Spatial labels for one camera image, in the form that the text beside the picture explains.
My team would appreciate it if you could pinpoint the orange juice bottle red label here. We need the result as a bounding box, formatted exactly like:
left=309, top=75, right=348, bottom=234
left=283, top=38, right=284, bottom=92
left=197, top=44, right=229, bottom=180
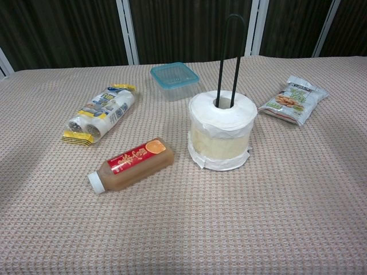
left=87, top=136, right=175, bottom=195

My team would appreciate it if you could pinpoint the beige cloth-covered table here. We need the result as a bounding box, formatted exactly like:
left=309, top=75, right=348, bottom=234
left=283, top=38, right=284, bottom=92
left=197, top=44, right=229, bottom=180
left=0, top=56, right=367, bottom=275

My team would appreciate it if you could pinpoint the dark slatted partition panel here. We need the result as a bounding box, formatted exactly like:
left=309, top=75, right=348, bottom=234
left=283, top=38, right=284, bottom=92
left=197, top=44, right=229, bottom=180
left=126, top=0, right=253, bottom=65
left=319, top=0, right=367, bottom=57
left=259, top=0, right=335, bottom=57
left=0, top=0, right=129, bottom=72

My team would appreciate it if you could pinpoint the black metal paper stand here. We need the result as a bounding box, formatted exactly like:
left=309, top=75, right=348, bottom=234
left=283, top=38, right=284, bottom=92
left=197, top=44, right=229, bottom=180
left=216, top=13, right=253, bottom=154

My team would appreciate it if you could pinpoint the white partition frame post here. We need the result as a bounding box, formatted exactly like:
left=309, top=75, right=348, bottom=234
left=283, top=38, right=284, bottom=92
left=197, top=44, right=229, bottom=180
left=245, top=0, right=270, bottom=57
left=311, top=0, right=342, bottom=57
left=115, top=0, right=140, bottom=65
left=0, top=47, right=14, bottom=78

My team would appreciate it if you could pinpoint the white yellow snack bag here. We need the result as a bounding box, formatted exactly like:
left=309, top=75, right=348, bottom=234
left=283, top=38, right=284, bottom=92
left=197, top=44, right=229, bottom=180
left=61, top=83, right=137, bottom=147

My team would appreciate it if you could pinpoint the white toilet paper roll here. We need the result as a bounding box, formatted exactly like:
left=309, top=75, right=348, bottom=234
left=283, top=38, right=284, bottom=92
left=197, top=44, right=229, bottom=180
left=188, top=89, right=258, bottom=172

